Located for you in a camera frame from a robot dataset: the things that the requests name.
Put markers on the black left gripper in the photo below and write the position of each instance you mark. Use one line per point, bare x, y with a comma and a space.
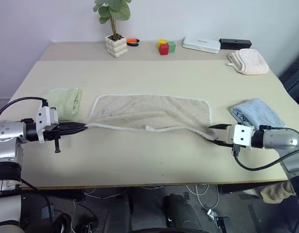
52, 133

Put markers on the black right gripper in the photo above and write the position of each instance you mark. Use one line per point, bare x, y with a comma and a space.
227, 143

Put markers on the beige towel with white hem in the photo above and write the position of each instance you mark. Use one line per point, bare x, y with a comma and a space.
149, 111

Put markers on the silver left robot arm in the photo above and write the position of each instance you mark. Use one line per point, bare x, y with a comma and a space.
7, 132

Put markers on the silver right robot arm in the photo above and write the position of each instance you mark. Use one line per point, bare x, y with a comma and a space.
280, 139

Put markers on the folded light green towel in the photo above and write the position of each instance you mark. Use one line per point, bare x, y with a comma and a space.
64, 102

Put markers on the folded light blue towel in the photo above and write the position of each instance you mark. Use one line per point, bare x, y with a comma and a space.
257, 112

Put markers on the folded pink towel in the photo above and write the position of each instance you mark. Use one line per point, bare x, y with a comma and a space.
251, 61

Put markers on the crumpled beige cloth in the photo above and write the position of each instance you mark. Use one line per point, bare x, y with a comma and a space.
276, 193

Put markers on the dark rounded shape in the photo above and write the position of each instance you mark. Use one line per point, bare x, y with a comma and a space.
182, 213

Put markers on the white flat box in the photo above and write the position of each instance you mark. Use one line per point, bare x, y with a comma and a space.
200, 44

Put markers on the black rectangular box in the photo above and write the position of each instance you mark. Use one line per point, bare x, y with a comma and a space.
235, 43

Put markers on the dark ribbed panel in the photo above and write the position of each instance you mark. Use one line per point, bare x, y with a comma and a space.
295, 80

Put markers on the green cube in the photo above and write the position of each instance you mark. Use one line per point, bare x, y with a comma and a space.
172, 47

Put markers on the red cube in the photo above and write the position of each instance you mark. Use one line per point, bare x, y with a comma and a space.
164, 49

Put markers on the orange and black hand tool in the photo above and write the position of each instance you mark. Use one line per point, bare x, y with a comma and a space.
132, 41

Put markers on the yellow cube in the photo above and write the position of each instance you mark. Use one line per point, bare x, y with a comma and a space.
161, 42

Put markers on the green leafy plant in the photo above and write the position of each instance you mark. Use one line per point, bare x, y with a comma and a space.
114, 11

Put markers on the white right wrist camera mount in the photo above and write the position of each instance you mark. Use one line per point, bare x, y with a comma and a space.
242, 134

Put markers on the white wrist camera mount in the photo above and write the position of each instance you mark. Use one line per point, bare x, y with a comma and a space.
43, 117
242, 134

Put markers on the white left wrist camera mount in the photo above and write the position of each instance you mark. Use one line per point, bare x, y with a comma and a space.
43, 117

